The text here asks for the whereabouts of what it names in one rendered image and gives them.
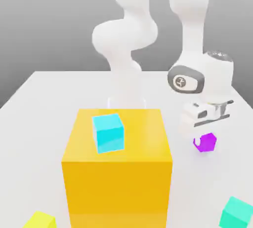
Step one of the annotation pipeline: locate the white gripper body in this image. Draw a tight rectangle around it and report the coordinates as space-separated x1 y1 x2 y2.
178 113 233 140

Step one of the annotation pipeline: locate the small purple cube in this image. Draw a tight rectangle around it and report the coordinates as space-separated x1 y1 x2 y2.
193 132 217 153

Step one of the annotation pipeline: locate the small mint green cube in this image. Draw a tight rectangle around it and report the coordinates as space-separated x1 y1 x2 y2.
218 196 253 228

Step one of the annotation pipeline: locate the small cyan cube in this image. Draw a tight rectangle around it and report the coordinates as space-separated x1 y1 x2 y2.
92 113 125 154

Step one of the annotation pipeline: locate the small yellow cube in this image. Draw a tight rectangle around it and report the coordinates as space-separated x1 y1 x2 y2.
22 211 57 228

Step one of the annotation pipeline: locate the large orange box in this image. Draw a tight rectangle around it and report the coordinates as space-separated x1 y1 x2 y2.
61 109 173 228

